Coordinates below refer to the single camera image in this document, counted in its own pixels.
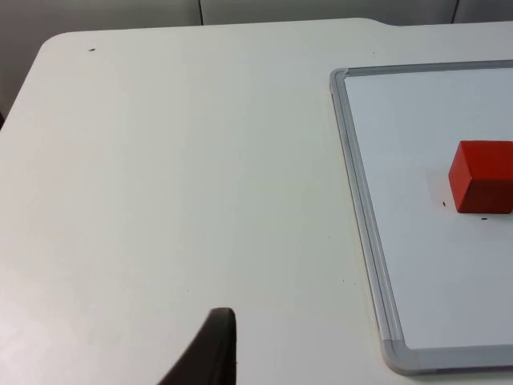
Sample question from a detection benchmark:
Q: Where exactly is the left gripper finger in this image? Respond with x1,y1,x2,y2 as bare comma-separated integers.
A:
156,307,238,385

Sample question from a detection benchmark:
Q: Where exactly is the grey-framed whiteboard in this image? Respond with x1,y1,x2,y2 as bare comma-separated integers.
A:
329,59,513,377

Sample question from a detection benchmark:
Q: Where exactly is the red cube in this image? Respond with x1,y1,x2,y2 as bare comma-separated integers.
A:
447,140,513,215

